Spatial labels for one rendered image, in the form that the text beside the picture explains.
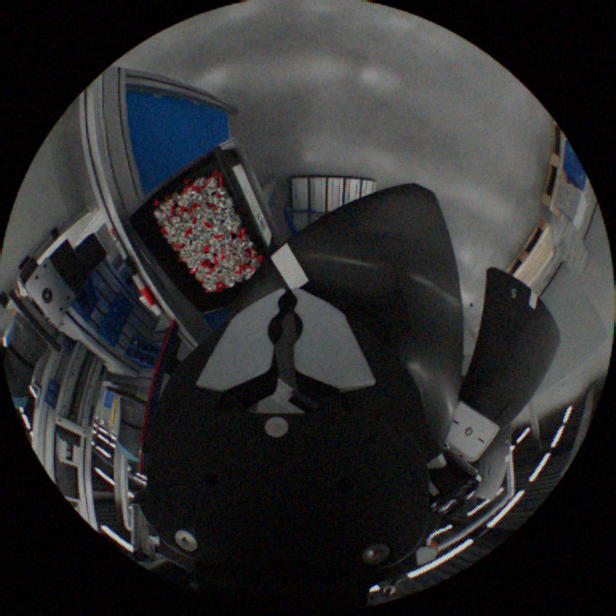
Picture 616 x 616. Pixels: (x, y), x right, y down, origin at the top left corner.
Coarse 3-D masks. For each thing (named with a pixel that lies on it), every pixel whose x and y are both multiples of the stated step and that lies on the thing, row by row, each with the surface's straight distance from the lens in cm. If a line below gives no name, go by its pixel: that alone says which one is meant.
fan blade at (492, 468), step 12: (504, 432) 59; (492, 444) 53; (504, 444) 59; (480, 456) 47; (492, 456) 52; (504, 456) 60; (480, 468) 47; (492, 468) 52; (504, 468) 62; (480, 480) 47; (492, 480) 55; (480, 492) 49; (492, 492) 59
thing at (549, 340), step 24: (504, 288) 37; (528, 288) 41; (504, 312) 36; (528, 312) 39; (480, 336) 33; (504, 336) 34; (528, 336) 37; (552, 336) 43; (480, 360) 32; (504, 360) 34; (528, 360) 36; (552, 360) 42; (480, 384) 32; (504, 384) 33; (528, 384) 36; (480, 408) 32; (504, 408) 34
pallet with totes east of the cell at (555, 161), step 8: (552, 120) 307; (552, 128) 303; (552, 136) 299; (560, 136) 334; (552, 144) 297; (560, 144) 294; (552, 152) 295; (560, 152) 290; (552, 160) 290; (560, 160) 289; (560, 168) 291; (560, 176) 295; (544, 192) 285; (552, 192) 281; (544, 200) 283; (552, 200) 283; (552, 208) 291; (560, 216) 337
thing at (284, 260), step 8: (280, 248) 14; (288, 248) 14; (272, 256) 15; (280, 256) 14; (288, 256) 14; (280, 264) 14; (288, 264) 14; (296, 264) 13; (280, 272) 14; (288, 272) 14; (296, 272) 13; (288, 280) 14; (296, 280) 14; (304, 280) 13
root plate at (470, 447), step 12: (456, 408) 32; (468, 408) 32; (456, 420) 32; (468, 420) 32; (480, 420) 33; (456, 432) 32; (480, 432) 33; (492, 432) 34; (456, 444) 33; (468, 444) 33; (480, 444) 33; (468, 456) 33
